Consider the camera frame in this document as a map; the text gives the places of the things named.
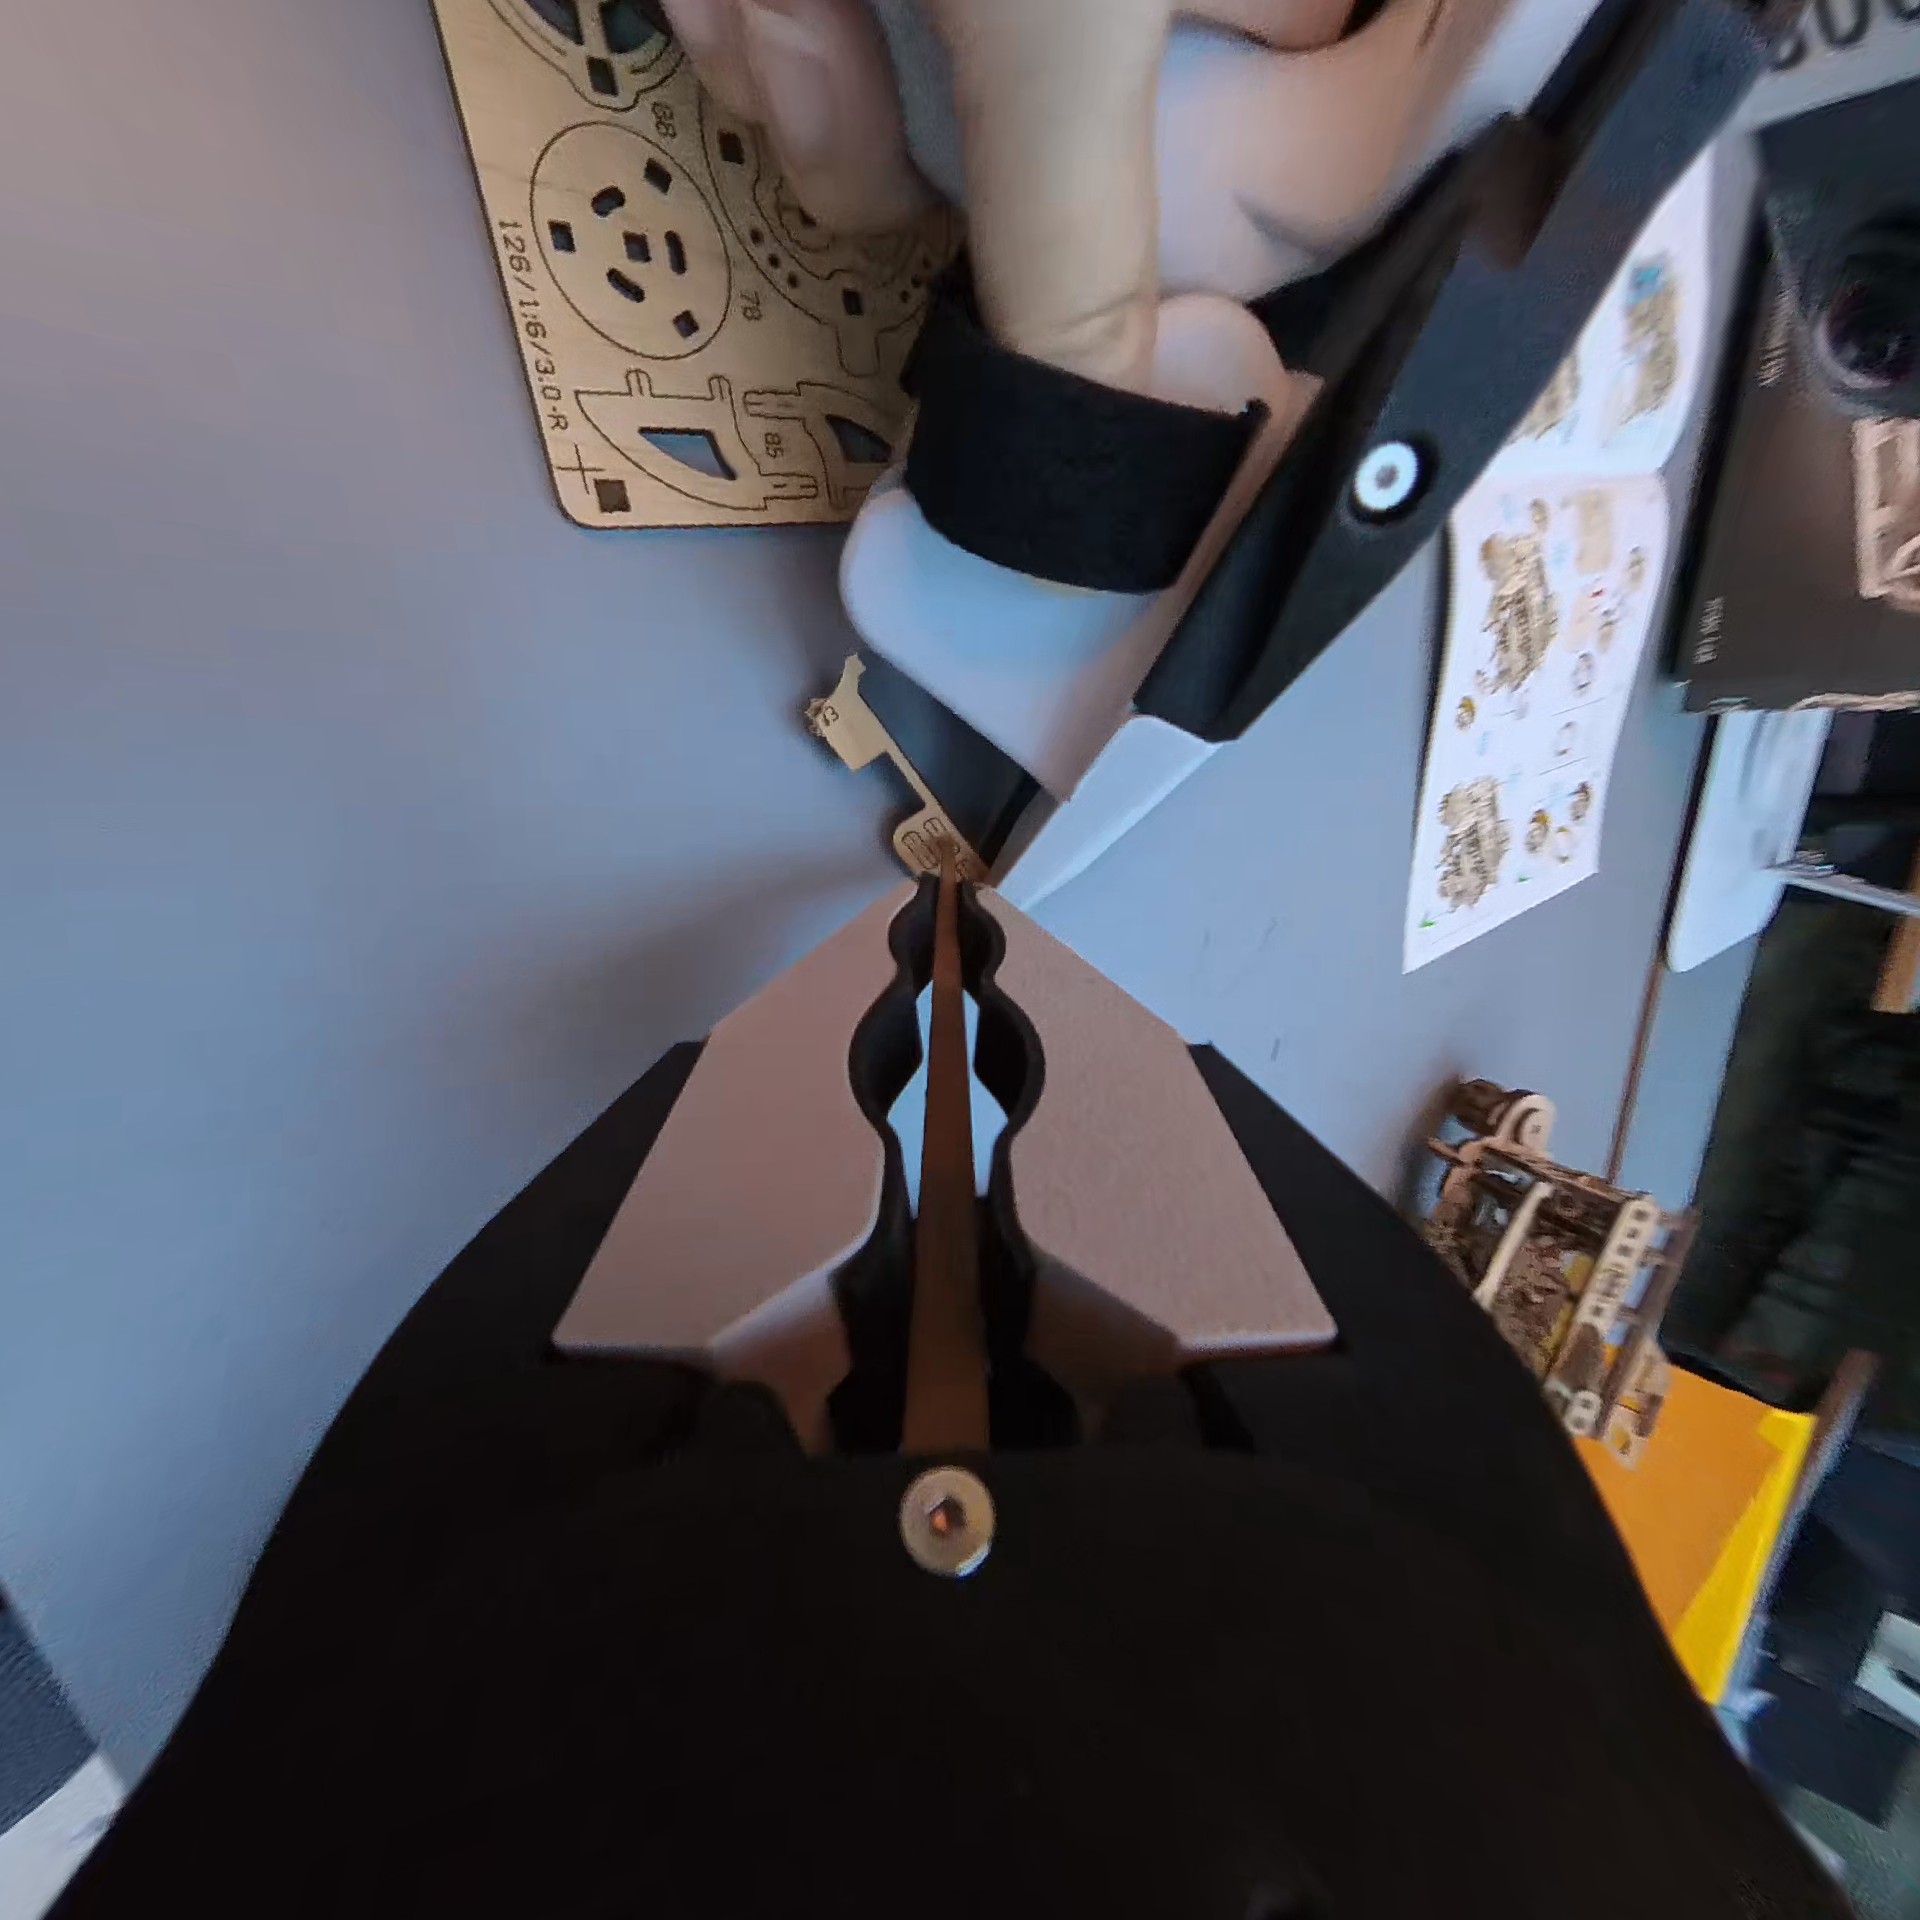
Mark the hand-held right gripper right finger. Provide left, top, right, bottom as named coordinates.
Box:
left=972, top=885, right=1339, bottom=1444

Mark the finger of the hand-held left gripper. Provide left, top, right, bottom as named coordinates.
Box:
left=866, top=661, right=1259, bottom=912

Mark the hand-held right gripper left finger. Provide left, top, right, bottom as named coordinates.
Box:
left=548, top=881, right=927, bottom=1455

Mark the small wooden part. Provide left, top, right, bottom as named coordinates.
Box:
left=900, top=877, right=995, bottom=1455

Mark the notched wooden strip part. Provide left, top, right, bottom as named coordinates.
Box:
left=805, top=652, right=992, bottom=888

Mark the laser-cut wooden parts sheet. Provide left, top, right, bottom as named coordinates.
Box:
left=428, top=0, right=964, bottom=529

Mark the assembled wooden model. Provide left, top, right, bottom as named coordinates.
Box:
left=1416, top=1073, right=1700, bottom=1467

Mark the black model kit box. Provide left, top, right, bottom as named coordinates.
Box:
left=1655, top=345, right=1920, bottom=720

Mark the person's left hand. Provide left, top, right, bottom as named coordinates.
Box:
left=660, top=0, right=1504, bottom=409

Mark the illustrated instruction booklet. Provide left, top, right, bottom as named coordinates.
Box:
left=1401, top=141, right=1722, bottom=979

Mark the orange-yellow box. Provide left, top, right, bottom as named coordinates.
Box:
left=1573, top=1363, right=1819, bottom=1708

